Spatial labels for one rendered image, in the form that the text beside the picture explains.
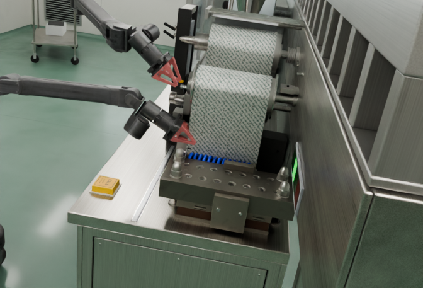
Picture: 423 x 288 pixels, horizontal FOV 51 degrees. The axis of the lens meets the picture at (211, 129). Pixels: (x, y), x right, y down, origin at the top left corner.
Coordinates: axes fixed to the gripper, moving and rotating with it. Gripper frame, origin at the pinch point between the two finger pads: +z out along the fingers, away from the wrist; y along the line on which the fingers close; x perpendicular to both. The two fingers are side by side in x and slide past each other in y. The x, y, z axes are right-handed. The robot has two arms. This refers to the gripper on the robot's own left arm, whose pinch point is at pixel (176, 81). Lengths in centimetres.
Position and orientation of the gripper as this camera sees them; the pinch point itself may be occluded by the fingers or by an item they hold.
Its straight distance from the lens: 144.7
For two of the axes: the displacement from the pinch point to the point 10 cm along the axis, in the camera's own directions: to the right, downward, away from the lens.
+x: 7.3, -5.9, -3.5
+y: -1.3, 3.7, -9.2
